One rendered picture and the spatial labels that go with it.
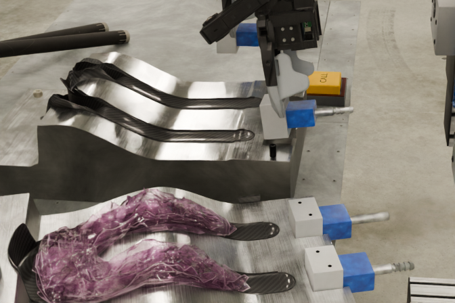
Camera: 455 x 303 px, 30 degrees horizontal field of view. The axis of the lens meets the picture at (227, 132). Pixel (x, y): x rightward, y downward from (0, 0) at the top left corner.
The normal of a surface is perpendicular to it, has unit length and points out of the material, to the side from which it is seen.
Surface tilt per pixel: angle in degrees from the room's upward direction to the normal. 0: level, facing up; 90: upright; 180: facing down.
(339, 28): 0
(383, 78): 0
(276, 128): 82
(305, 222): 90
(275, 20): 82
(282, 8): 82
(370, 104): 0
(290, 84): 71
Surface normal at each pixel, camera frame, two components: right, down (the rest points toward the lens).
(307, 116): -0.18, 0.36
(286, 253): -0.05, -0.87
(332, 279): 0.13, 0.48
